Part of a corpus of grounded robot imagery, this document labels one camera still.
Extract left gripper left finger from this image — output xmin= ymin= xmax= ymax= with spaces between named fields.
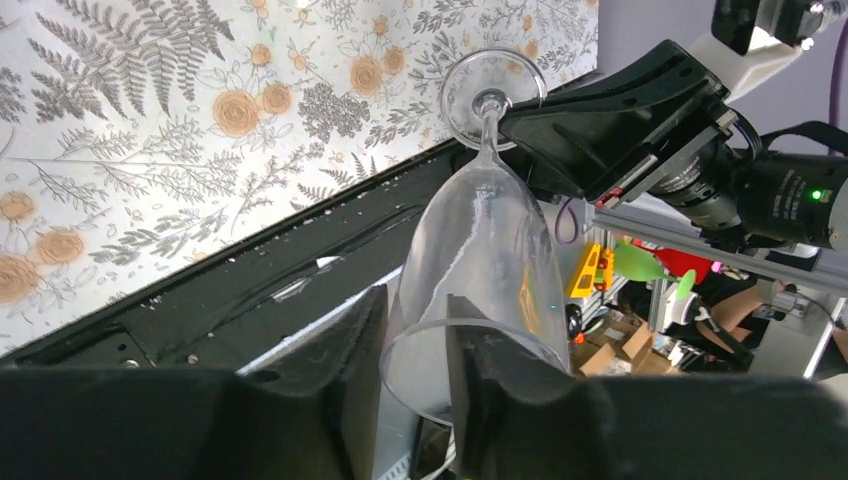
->
xmin=1 ymin=286 xmax=388 ymax=479

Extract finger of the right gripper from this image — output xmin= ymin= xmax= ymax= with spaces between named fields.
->
xmin=498 ymin=40 xmax=726 ymax=199

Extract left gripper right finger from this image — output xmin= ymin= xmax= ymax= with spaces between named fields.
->
xmin=445 ymin=296 xmax=847 ymax=479

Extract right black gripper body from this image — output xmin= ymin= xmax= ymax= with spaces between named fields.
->
xmin=593 ymin=109 xmax=762 ymax=232

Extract tall clear flute glass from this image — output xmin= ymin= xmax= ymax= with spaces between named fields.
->
xmin=380 ymin=48 xmax=570 ymax=425

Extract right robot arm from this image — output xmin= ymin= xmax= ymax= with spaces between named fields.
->
xmin=499 ymin=40 xmax=847 ymax=253

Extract background clutter of boxes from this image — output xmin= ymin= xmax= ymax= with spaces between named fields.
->
xmin=565 ymin=241 xmax=829 ymax=377

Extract floral table mat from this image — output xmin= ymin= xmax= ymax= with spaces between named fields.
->
xmin=1 ymin=0 xmax=600 ymax=353

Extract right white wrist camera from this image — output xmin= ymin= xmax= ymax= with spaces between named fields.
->
xmin=687 ymin=0 xmax=847 ymax=102

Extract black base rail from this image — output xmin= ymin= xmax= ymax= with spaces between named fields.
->
xmin=1 ymin=146 xmax=471 ymax=369

